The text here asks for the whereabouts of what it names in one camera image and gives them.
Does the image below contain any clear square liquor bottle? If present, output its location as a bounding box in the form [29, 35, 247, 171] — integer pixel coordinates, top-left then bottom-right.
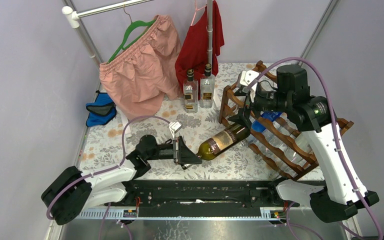
[183, 68, 199, 114]

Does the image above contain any wooden wine rack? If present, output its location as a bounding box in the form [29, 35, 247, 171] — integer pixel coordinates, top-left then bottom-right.
[218, 60, 355, 181]

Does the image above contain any small clear bottle bluish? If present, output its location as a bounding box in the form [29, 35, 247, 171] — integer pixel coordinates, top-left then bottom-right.
[253, 130, 312, 180]

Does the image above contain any blue black bag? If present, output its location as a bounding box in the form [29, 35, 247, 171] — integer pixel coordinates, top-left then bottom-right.
[85, 90, 117, 128]

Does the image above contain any pink clothes hanger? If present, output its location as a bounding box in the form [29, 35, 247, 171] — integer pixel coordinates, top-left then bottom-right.
[190, 0, 207, 27]

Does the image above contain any dark green wine bottle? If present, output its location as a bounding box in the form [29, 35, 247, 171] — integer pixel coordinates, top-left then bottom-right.
[196, 123, 251, 161]

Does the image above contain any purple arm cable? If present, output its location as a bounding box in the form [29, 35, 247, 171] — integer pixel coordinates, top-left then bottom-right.
[248, 56, 384, 240]
[46, 115, 173, 240]

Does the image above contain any pink skirt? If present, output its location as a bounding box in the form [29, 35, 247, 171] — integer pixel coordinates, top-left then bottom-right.
[99, 15, 182, 120]

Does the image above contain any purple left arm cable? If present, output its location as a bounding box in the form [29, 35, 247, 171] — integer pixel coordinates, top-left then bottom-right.
[46, 115, 173, 240]

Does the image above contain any red garment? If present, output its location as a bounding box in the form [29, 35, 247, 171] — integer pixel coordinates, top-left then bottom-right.
[175, 0, 225, 95]

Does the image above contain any metal clothes rail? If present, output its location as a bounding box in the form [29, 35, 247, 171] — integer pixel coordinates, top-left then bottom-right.
[61, 0, 162, 67]

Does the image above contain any clear glass wine bottle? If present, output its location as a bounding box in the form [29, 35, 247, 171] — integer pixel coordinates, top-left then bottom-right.
[278, 123, 313, 162]

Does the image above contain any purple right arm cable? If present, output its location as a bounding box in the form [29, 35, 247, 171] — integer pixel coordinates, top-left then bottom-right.
[248, 56, 384, 240]

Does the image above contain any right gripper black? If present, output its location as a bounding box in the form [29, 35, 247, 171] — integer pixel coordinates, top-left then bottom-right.
[227, 83, 291, 129]

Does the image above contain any floral table mat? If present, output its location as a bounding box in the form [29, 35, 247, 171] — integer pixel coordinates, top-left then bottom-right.
[76, 62, 324, 181]

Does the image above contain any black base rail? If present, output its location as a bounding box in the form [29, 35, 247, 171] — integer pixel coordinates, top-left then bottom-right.
[103, 180, 289, 218]

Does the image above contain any green clothes hanger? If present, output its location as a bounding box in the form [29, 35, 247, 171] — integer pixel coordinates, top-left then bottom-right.
[107, 7, 156, 64]

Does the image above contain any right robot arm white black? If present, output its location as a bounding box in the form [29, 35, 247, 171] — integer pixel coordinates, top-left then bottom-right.
[229, 64, 380, 223]

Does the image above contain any white fabric strip by rack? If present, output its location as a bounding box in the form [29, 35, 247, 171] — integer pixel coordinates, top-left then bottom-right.
[213, 88, 221, 110]

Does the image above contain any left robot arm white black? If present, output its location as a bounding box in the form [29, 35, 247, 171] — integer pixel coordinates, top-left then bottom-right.
[41, 134, 202, 226]

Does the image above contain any vertical metal pole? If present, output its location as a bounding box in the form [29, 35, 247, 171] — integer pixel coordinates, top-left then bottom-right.
[206, 0, 213, 65]

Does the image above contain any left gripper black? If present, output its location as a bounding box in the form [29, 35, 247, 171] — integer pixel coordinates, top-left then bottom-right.
[145, 136, 203, 166]

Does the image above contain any clear bottle black gold cap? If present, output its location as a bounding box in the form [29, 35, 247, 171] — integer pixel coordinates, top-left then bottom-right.
[200, 63, 215, 109]

